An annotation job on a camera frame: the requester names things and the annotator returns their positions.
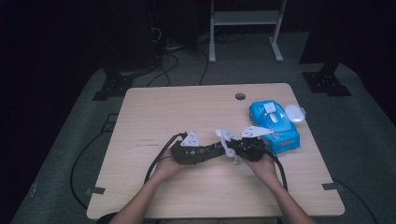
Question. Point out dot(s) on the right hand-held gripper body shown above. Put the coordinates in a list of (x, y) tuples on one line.
[(252, 151)]

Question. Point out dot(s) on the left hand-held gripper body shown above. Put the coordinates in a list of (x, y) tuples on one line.
[(182, 155)]

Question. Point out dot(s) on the blue toy car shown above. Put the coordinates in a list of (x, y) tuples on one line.
[(202, 151)]

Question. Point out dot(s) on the white wet wipe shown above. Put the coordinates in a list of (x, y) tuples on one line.
[(225, 137)]

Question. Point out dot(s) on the blue wet wipe pack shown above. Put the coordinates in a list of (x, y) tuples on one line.
[(277, 130)]

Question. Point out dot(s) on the person's left hand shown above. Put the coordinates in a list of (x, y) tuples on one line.
[(168, 168)]

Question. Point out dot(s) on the person's right hand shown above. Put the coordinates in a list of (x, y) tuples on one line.
[(264, 171)]

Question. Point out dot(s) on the grey tape strip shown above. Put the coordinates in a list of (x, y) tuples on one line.
[(96, 190), (331, 186)]

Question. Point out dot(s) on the black stand base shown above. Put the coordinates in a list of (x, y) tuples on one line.
[(327, 82), (114, 87)]

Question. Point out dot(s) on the person's dark clothing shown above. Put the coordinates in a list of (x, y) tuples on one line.
[(109, 219)]

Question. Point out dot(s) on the white metal stand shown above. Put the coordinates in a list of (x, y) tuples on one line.
[(246, 18)]

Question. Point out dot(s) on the black metal floor frame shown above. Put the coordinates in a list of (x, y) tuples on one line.
[(109, 123)]

